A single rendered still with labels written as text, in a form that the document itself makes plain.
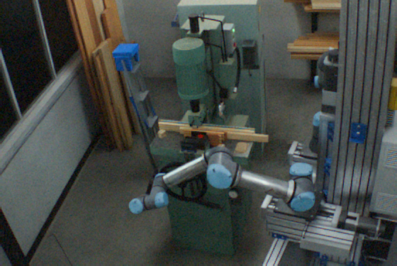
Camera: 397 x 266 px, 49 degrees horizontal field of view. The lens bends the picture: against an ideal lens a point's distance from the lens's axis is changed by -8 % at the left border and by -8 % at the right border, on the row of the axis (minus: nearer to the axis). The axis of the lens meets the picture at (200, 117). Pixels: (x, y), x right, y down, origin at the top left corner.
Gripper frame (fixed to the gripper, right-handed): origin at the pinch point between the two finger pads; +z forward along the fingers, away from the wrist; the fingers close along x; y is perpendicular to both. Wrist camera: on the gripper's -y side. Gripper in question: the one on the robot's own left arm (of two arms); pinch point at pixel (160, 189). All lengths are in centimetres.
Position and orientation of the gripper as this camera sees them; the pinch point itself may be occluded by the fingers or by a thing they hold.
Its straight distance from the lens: 265.6
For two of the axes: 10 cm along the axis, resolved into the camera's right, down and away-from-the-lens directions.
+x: 9.5, 0.9, -2.9
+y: -0.7, 9.9, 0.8
